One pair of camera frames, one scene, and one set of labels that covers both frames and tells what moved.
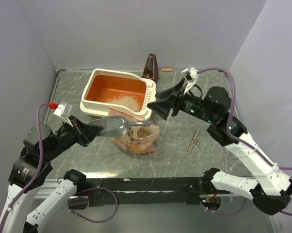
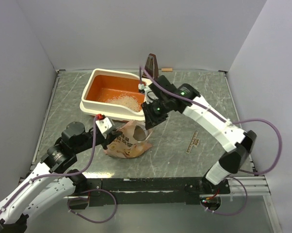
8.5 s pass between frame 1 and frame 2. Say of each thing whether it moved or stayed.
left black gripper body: moved
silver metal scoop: moved
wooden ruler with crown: stayed
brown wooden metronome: stayed
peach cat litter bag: moved
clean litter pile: stayed
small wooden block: stayed
